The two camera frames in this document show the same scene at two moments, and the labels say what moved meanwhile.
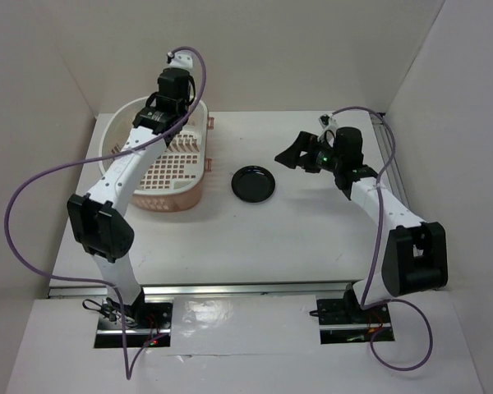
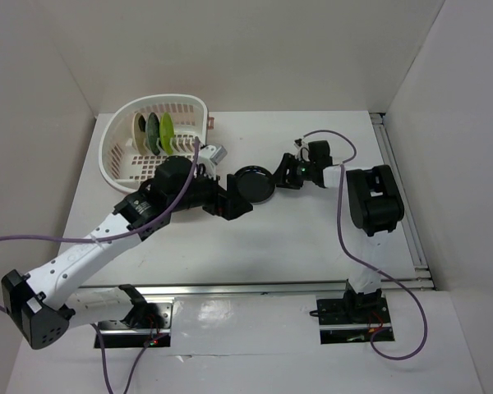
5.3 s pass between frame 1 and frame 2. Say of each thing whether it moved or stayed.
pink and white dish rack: stayed
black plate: stayed
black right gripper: moved
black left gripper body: moved
